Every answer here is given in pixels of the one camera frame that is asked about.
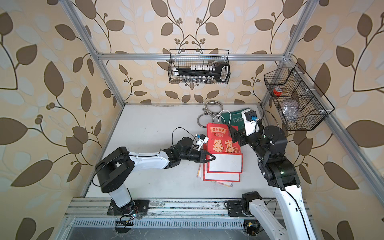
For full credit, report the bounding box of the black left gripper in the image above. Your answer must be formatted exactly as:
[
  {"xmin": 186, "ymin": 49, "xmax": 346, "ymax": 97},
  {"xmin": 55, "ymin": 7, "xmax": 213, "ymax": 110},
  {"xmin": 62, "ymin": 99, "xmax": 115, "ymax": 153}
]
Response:
[{"xmin": 178, "ymin": 149, "xmax": 216, "ymax": 164}]

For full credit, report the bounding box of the floral painted paper bag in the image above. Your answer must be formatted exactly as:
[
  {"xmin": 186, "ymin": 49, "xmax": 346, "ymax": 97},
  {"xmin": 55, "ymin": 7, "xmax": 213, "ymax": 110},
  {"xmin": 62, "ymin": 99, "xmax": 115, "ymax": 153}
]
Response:
[{"xmin": 197, "ymin": 164, "xmax": 233, "ymax": 188}]

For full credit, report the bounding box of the red paper bag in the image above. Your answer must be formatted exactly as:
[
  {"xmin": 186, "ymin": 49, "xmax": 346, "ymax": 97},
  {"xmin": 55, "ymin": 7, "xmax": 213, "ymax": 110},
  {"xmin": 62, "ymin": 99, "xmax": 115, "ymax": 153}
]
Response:
[
  {"xmin": 207, "ymin": 123, "xmax": 243, "ymax": 174},
  {"xmin": 202, "ymin": 164, "xmax": 241, "ymax": 182}
]

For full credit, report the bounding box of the red paper bag front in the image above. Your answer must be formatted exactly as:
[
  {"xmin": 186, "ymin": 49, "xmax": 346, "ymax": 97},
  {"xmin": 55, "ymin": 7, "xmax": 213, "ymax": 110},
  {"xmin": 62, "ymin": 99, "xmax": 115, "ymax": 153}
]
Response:
[{"xmin": 202, "ymin": 164, "xmax": 241, "ymax": 182}]

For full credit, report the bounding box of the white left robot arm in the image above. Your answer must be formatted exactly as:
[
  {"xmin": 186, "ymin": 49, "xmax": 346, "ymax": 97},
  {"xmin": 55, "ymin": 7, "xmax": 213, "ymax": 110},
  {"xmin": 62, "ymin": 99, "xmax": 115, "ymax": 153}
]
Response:
[{"xmin": 95, "ymin": 135, "xmax": 216, "ymax": 216}]

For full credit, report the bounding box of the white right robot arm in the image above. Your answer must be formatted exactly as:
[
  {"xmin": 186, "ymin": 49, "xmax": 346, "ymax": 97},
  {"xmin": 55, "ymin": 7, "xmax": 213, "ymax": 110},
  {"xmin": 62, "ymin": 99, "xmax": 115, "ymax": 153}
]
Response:
[{"xmin": 228, "ymin": 126, "xmax": 316, "ymax": 240}]

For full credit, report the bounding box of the clear plastic bag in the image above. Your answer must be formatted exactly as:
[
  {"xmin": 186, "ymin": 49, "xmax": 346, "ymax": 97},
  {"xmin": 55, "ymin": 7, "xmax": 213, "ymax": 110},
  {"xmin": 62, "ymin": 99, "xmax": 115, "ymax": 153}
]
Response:
[{"xmin": 281, "ymin": 99, "xmax": 299, "ymax": 121}]

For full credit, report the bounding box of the green plastic tool case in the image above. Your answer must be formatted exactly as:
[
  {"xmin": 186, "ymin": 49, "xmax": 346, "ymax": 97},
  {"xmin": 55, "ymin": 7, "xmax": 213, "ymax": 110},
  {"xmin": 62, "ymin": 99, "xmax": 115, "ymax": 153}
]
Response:
[{"xmin": 219, "ymin": 108, "xmax": 262, "ymax": 128}]

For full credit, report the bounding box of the red tape roll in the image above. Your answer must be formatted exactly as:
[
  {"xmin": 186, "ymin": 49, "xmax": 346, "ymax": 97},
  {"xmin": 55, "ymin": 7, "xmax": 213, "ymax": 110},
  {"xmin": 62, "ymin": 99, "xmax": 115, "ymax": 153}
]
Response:
[{"xmin": 273, "ymin": 87, "xmax": 283, "ymax": 97}]

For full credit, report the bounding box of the black socket set holder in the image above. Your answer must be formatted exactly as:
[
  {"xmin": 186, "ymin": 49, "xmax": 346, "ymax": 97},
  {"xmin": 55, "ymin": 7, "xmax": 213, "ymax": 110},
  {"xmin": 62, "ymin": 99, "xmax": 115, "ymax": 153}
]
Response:
[{"xmin": 169, "ymin": 63, "xmax": 231, "ymax": 84}]

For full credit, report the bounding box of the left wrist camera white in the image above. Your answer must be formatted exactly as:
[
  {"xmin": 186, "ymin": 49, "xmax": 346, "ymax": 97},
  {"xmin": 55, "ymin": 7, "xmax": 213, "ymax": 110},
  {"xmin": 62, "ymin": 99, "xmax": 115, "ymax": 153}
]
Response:
[{"xmin": 196, "ymin": 134, "xmax": 209, "ymax": 151}]

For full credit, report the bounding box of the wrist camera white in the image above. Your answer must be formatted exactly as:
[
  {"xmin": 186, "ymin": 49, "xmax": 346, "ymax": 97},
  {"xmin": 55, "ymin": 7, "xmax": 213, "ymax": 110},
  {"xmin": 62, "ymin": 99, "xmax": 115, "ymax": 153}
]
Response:
[
  {"xmin": 241, "ymin": 109, "xmax": 260, "ymax": 137},
  {"xmin": 196, "ymin": 134, "xmax": 209, "ymax": 151}
]

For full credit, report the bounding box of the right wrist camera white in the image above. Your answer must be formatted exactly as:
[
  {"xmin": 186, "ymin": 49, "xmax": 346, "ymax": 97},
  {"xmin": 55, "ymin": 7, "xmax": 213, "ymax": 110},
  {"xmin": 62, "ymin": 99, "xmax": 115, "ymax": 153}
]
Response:
[{"xmin": 241, "ymin": 109, "xmax": 260, "ymax": 137}]

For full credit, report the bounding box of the coiled metal hose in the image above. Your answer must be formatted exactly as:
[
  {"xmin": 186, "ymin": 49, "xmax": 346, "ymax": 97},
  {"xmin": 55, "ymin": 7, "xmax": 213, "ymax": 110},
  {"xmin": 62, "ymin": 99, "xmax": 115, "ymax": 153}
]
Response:
[{"xmin": 196, "ymin": 100, "xmax": 224, "ymax": 129}]

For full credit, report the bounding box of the black wire basket right wall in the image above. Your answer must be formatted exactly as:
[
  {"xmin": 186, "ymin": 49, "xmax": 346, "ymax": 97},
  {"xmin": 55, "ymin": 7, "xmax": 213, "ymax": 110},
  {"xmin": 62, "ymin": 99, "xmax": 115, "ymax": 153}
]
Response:
[{"xmin": 264, "ymin": 63, "xmax": 335, "ymax": 131}]

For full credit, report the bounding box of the black wire basket wall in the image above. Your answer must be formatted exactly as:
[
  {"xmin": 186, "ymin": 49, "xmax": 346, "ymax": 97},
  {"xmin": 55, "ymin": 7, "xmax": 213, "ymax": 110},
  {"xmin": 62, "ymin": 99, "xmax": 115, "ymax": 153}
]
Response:
[
  {"xmin": 168, "ymin": 48, "xmax": 231, "ymax": 85},
  {"xmin": 264, "ymin": 63, "xmax": 335, "ymax": 131}
]

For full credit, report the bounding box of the black wire basket back wall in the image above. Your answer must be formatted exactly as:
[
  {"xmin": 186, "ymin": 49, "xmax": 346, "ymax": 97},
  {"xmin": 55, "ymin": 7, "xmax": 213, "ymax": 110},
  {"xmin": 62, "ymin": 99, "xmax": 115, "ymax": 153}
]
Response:
[{"xmin": 168, "ymin": 48, "xmax": 231, "ymax": 85}]

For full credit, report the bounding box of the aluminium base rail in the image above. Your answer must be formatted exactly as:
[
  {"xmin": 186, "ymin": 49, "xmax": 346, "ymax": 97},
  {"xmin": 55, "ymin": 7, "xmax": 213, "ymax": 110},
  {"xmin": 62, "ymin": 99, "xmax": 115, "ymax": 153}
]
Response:
[{"xmin": 64, "ymin": 198, "xmax": 255, "ymax": 230}]

